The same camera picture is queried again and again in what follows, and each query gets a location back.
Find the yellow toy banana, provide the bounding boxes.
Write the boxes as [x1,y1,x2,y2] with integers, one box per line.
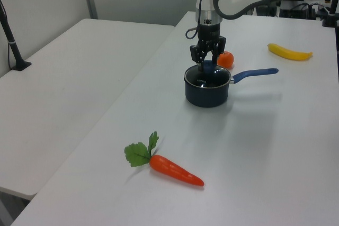
[266,43,314,61]

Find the orange fruit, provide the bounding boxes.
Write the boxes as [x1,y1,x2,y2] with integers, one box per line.
[217,50,235,69]

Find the black clamp stand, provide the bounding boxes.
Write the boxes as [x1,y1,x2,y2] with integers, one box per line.
[321,0,339,28]

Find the black pole with white band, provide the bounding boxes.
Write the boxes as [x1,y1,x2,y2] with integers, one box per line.
[0,0,32,72]

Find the dark blue saucepan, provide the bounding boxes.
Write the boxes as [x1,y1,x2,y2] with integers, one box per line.
[183,65,279,108]

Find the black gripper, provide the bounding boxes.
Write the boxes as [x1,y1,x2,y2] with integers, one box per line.
[189,23,227,71]

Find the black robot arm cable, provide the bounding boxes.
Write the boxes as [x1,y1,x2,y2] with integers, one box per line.
[185,0,251,39]

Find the toy carrot with green leaves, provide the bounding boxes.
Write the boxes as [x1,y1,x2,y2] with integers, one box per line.
[124,130,205,187]

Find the black electronics equipment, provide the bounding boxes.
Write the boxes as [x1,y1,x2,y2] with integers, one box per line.
[279,2,320,21]

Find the glass lid with blue knob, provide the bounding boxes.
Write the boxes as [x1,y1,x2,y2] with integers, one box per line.
[184,60,230,88]

